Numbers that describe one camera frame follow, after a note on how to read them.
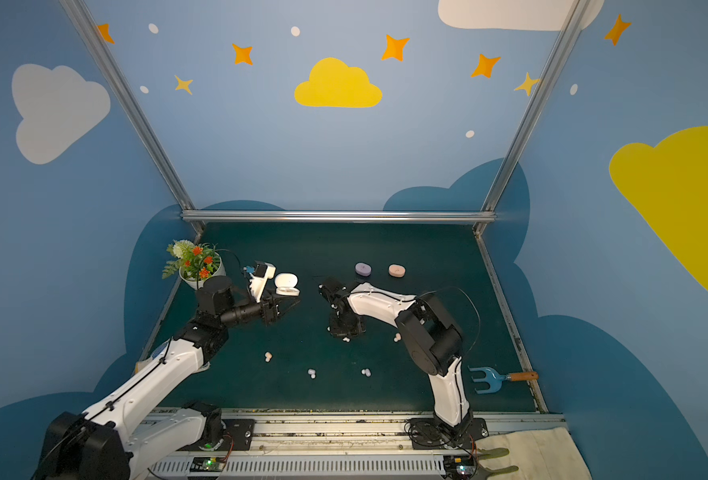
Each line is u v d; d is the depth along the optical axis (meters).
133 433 0.45
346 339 0.90
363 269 1.07
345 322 0.79
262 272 0.69
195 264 0.91
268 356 0.87
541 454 0.72
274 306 0.69
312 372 0.84
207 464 0.71
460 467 0.71
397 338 0.91
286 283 0.76
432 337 0.51
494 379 0.84
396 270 1.06
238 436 0.75
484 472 0.69
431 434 0.76
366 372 0.84
